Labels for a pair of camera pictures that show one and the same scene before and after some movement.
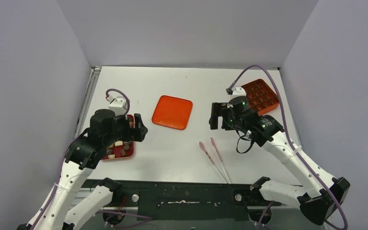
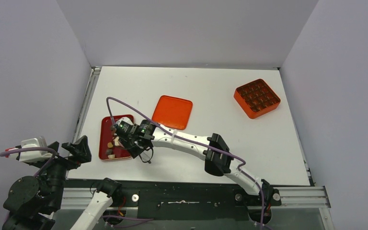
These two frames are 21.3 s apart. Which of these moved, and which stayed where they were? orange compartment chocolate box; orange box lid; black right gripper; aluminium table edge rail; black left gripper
Moved: black left gripper; black right gripper
Stayed: orange box lid; aluminium table edge rail; orange compartment chocolate box
